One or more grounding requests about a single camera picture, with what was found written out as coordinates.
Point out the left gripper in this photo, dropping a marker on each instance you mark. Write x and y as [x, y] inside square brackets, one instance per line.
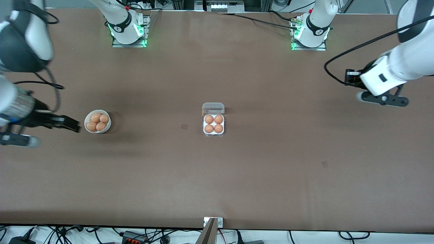
[353, 79]

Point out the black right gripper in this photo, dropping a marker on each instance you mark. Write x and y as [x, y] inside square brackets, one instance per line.
[39, 119]

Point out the grey camera support bar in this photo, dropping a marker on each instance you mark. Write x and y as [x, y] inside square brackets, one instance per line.
[207, 235]

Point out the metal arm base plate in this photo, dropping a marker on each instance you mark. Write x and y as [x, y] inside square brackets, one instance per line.
[318, 49]
[130, 45]

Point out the white multi-socket power strip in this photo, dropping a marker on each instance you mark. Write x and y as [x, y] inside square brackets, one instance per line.
[222, 6]

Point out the silver camera mount bracket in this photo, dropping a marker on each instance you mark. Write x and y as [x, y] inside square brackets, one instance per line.
[220, 222]

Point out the black power plug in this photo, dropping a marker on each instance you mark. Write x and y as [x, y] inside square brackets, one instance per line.
[238, 237]

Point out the black orange connector box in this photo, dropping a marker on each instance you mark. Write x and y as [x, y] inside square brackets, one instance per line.
[134, 237]

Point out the black power adapter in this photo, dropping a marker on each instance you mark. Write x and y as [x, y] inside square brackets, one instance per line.
[20, 241]

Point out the brown egg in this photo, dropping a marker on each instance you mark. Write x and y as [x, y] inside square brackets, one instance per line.
[95, 117]
[91, 126]
[209, 119]
[218, 128]
[209, 128]
[101, 126]
[218, 119]
[104, 118]

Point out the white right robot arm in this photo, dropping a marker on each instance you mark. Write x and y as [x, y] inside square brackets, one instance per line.
[123, 28]

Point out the clear-lidded white egg box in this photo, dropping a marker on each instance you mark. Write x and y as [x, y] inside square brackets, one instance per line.
[213, 124]

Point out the white round bowl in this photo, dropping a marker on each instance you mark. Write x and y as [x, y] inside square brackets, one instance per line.
[109, 126]

